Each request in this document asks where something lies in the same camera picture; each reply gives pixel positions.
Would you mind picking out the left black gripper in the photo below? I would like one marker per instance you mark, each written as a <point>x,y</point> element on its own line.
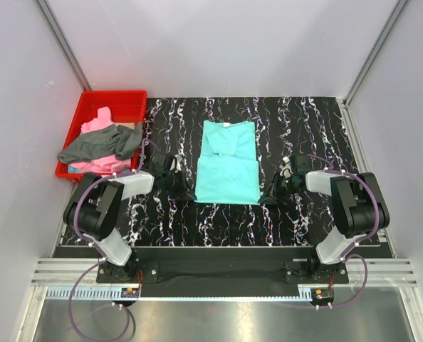
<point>184,192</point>

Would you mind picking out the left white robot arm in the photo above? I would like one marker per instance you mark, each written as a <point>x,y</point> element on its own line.
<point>93,209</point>

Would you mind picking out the right aluminium corner post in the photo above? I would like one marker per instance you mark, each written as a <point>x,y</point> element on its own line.
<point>383,37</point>

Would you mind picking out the aluminium corner post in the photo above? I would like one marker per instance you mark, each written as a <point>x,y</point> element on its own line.
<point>383,37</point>
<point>60,38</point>

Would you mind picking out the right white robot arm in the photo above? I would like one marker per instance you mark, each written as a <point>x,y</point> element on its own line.
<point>357,206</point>

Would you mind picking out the left aluminium corner post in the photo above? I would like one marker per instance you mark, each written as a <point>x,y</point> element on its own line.
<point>60,38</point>

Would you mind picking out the pink t shirt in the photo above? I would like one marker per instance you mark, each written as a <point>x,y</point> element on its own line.
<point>106,164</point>

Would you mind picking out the white slotted cable duct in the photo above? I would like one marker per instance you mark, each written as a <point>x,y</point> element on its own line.
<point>101,293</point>

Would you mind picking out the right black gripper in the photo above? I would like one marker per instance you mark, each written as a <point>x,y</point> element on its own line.
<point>273,195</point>

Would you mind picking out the grey t shirt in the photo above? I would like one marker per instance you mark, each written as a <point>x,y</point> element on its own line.
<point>117,140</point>

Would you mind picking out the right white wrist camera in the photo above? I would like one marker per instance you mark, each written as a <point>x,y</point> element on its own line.
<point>295,165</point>

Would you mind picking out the teal t shirt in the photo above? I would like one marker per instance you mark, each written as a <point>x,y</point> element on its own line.
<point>227,168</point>

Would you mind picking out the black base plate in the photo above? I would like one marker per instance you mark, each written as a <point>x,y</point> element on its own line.
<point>215,272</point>

